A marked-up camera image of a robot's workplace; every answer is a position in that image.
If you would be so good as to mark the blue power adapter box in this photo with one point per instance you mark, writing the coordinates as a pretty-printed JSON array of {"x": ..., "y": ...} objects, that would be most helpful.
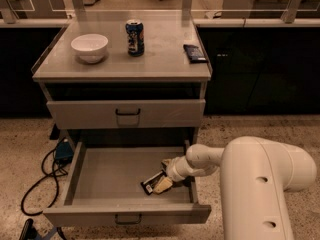
[{"x": 64, "y": 151}]

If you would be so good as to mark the open grey middle drawer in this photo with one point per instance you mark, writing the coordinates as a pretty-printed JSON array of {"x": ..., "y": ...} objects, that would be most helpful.
[{"x": 105, "y": 181}]

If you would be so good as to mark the black top drawer handle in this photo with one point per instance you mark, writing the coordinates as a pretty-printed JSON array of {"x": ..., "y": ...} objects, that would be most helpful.
[{"x": 120, "y": 112}]

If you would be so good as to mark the white ceramic bowl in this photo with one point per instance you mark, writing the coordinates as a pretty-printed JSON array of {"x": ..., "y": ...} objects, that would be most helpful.
[{"x": 90, "y": 48}]

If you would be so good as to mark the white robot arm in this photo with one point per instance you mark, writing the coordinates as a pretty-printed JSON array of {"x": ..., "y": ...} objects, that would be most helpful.
[{"x": 254, "y": 175}]

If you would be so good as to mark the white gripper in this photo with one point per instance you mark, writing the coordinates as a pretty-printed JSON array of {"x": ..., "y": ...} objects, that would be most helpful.
[{"x": 173, "y": 173}]

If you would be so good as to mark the black drawer handle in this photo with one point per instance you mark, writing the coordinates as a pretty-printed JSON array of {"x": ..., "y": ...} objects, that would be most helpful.
[
  {"x": 125, "y": 220},
  {"x": 120, "y": 112}
]

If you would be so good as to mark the grey drawer cabinet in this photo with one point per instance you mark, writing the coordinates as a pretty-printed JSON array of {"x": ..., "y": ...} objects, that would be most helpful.
[{"x": 162, "y": 72}]

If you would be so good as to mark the black rxbar chocolate bar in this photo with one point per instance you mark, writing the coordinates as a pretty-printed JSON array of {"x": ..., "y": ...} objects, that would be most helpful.
[{"x": 152, "y": 184}]

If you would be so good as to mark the black middle drawer handle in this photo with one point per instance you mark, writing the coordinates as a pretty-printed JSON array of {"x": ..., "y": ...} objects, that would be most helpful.
[{"x": 125, "y": 220}]

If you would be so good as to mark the dark blue snack bar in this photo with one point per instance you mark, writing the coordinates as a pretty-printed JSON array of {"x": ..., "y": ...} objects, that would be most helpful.
[{"x": 194, "y": 54}]

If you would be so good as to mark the blue soda can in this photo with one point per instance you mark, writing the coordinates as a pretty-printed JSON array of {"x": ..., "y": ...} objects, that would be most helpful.
[{"x": 135, "y": 33}]

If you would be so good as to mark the closed grey top drawer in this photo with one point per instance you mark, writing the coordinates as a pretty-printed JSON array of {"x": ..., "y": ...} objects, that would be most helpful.
[{"x": 101, "y": 114}]

